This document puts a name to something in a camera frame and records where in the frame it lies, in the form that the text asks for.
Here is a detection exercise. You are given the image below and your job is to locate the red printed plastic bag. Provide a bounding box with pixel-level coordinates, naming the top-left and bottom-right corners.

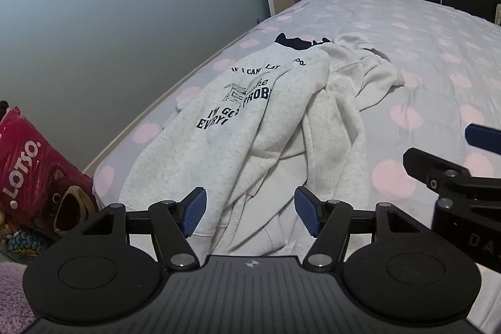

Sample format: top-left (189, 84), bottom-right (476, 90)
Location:
top-left (0, 106), bottom-right (96, 241)

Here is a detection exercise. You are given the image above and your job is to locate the teal patterned cloth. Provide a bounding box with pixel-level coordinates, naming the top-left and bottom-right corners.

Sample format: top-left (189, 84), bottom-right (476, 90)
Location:
top-left (0, 226), bottom-right (48, 258)

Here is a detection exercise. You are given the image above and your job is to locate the grey printed sweatshirt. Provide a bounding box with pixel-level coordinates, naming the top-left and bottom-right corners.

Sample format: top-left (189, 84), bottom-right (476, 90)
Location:
top-left (117, 32), bottom-right (333, 254)

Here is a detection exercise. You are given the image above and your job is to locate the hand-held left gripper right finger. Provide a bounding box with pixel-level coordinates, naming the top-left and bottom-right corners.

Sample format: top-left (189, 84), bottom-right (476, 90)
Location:
top-left (294, 185), bottom-right (421, 272)

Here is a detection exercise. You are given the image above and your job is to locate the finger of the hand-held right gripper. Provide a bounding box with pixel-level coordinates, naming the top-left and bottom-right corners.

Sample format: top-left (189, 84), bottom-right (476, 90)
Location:
top-left (403, 147), bottom-right (476, 198)
top-left (465, 123), bottom-right (501, 155)

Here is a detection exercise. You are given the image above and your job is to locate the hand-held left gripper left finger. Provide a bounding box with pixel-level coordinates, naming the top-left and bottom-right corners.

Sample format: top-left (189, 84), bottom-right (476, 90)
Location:
top-left (78, 187), bottom-right (208, 272)

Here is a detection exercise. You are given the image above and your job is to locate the cream hoodie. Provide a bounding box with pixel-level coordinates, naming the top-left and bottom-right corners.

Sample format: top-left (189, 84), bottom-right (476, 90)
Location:
top-left (219, 34), bottom-right (408, 256)

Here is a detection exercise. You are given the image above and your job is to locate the purple fuzzy robe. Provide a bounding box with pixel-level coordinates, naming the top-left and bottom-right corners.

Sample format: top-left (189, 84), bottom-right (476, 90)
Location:
top-left (0, 259), bottom-right (44, 334)

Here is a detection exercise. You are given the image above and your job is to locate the bed with pink dotted sheet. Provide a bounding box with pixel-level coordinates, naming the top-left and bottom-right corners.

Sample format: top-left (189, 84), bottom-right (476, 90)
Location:
top-left (84, 0), bottom-right (501, 280)

